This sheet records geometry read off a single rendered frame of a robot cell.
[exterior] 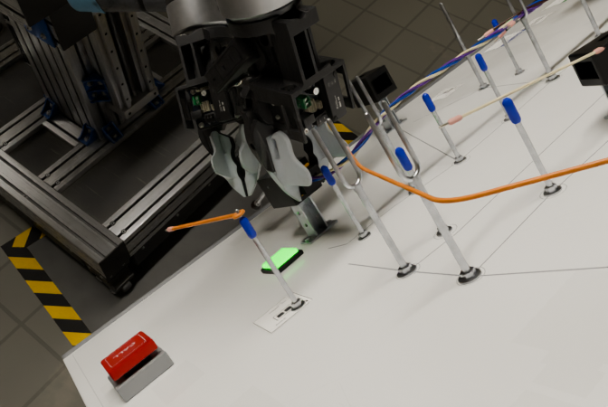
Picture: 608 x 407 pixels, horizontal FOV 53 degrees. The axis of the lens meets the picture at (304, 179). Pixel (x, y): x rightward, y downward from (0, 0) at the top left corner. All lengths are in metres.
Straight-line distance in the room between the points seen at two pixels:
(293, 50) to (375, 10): 2.23
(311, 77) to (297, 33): 0.04
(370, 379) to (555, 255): 0.15
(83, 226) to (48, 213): 0.13
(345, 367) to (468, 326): 0.09
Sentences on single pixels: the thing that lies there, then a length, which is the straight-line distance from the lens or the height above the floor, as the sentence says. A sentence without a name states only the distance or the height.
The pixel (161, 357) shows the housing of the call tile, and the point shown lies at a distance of 0.64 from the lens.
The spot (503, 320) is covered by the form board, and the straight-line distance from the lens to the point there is 0.40.
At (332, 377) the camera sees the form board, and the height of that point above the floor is 1.27.
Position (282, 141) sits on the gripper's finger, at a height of 1.22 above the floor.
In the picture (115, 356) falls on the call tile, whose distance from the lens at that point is 0.66.
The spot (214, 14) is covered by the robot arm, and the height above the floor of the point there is 1.21.
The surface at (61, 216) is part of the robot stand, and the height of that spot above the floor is 0.23.
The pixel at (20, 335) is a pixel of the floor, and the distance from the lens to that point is 2.00.
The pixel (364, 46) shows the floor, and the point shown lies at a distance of 2.58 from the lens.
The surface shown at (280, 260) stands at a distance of 0.69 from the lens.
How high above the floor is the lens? 1.69
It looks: 53 degrees down
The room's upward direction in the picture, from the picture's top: straight up
